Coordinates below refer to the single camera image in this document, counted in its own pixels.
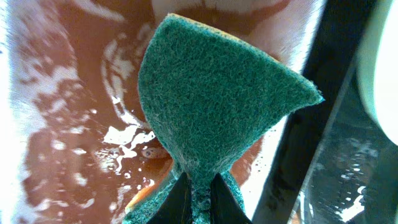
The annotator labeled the white rectangular wash tray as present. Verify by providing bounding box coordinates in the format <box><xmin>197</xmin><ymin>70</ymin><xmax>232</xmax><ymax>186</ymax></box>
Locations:
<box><xmin>1</xmin><ymin>0</ymin><xmax>325</xmax><ymax>223</ymax></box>

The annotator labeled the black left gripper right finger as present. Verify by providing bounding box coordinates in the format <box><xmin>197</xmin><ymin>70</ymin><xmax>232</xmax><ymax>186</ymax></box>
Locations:
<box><xmin>210</xmin><ymin>174</ymin><xmax>252</xmax><ymax>224</ymax></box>

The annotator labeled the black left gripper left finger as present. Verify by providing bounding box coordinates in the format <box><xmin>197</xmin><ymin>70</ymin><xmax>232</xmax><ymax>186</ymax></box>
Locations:
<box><xmin>147</xmin><ymin>172</ymin><xmax>192</xmax><ymax>224</ymax></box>

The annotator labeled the mint green plate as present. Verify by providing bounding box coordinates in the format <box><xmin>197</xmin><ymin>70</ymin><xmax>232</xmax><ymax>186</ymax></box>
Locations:
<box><xmin>357</xmin><ymin>0</ymin><xmax>397</xmax><ymax>144</ymax></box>

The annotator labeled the round black tray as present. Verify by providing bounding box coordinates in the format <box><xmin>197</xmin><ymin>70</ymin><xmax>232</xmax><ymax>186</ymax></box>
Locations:
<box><xmin>252</xmin><ymin>1</ymin><xmax>397</xmax><ymax>223</ymax></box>

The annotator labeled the green yellow sponge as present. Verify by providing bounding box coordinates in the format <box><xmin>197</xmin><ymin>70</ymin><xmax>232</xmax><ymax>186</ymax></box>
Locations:
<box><xmin>124</xmin><ymin>13</ymin><xmax>323</xmax><ymax>223</ymax></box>

